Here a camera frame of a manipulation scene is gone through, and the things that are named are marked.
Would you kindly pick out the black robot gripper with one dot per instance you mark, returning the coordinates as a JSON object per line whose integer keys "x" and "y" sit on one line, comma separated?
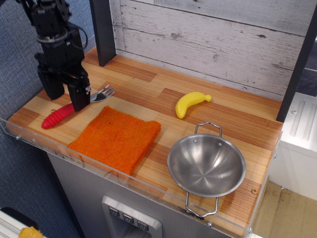
{"x": 59, "y": 64}

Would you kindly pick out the red handled metal fork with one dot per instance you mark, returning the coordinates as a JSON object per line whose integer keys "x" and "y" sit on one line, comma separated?
{"x": 59, "y": 115}

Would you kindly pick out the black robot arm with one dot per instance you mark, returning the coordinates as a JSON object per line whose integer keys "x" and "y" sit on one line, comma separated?
{"x": 50, "y": 18}

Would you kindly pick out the orange knitted cloth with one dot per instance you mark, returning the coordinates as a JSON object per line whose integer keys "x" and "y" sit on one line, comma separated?
{"x": 117, "y": 139}

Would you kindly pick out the clear acrylic table guard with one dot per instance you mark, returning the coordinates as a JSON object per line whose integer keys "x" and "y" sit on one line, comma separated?
{"x": 150, "y": 92}

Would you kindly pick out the grey toy kitchen cabinet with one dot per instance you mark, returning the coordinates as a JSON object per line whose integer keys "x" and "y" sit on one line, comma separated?
{"x": 84, "y": 190}

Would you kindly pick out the yellow toy banana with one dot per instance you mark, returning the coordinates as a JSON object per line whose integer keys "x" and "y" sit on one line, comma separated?
{"x": 188, "y": 100}

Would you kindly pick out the silver dispenser button panel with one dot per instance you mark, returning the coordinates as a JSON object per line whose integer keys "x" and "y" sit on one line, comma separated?
{"x": 127, "y": 222}

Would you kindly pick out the dark grey left post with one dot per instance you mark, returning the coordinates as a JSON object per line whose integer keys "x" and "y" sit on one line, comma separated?
{"x": 104, "y": 37}

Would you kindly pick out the dark grey post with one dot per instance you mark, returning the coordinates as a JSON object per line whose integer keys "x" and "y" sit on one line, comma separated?
{"x": 104, "y": 37}
{"x": 299, "y": 67}

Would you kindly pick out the stainless steel two-handled bowl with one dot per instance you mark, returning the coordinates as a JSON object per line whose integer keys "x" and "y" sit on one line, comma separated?
{"x": 206, "y": 165}

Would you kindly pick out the dark grey right post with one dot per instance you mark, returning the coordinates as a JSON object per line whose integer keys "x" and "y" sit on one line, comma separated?
{"x": 299, "y": 67}

